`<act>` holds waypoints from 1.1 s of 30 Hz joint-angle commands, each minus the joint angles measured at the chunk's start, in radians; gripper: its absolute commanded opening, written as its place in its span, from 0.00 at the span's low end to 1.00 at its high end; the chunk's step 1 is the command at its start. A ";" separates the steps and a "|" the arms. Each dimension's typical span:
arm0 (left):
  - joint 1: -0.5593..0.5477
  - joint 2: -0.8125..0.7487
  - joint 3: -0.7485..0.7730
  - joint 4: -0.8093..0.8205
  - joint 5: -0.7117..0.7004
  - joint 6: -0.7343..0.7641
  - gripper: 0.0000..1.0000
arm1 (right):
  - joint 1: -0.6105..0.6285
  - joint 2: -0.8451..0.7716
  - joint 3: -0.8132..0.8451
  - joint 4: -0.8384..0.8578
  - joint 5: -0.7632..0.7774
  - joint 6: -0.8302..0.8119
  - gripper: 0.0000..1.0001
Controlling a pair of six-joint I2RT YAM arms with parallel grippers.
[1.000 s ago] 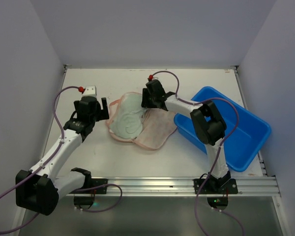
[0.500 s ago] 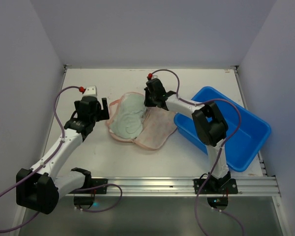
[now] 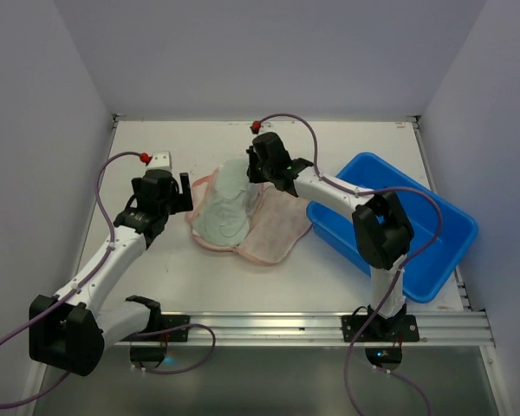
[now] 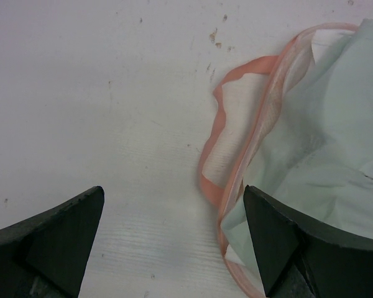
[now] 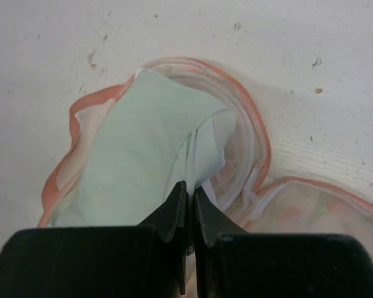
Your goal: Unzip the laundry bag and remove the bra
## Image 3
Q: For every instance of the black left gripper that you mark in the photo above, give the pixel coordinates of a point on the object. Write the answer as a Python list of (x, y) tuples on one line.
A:
[(173, 201)]

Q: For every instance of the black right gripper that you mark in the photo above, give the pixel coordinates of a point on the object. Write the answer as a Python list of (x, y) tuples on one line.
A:
[(255, 169)]

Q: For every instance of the white mint bra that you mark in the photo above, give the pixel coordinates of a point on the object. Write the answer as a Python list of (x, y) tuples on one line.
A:
[(224, 214)]

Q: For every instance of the floral mesh laundry bag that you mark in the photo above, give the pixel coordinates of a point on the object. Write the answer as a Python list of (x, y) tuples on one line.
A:
[(277, 223)]

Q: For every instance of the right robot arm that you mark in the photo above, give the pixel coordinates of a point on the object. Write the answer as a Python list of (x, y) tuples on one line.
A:
[(382, 231)]

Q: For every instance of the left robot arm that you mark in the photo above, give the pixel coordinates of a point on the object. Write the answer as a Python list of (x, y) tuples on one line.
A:
[(71, 331)]

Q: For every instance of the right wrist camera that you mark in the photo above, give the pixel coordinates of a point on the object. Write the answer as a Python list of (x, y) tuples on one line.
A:
[(260, 126)]

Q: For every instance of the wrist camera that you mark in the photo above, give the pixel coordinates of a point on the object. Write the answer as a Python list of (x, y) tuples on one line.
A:
[(157, 161), (260, 126)]

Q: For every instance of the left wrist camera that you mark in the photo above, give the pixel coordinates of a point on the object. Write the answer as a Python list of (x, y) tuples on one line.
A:
[(157, 161)]

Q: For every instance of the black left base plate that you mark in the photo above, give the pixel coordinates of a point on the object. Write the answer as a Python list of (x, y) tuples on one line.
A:
[(173, 327)]

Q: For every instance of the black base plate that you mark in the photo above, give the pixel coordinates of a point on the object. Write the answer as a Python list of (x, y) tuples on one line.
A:
[(401, 327), (173, 327)]

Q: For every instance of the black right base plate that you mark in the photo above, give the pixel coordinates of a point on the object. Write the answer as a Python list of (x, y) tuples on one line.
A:
[(401, 327)]

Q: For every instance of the aluminium front rail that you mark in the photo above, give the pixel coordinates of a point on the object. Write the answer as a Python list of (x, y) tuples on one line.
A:
[(336, 329)]

